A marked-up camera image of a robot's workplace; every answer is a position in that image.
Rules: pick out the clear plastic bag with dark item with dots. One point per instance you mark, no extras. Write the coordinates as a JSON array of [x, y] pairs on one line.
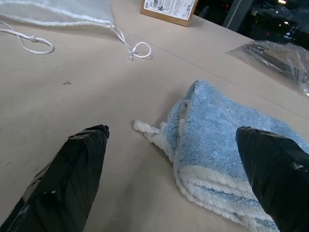
[[277, 56]]

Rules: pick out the brown cardboard box with label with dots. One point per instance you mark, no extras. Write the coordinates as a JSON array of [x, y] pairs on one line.
[[169, 10]]

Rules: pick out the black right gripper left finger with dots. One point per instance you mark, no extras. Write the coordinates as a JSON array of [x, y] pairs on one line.
[[65, 178]]

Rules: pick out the dark grey post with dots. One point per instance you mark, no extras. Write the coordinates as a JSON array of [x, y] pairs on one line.
[[235, 13]]

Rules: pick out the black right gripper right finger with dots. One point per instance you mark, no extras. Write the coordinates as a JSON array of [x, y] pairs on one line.
[[277, 174]]

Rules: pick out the blue and white fluffy towel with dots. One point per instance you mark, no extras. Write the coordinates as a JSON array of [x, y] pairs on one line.
[[210, 135]]

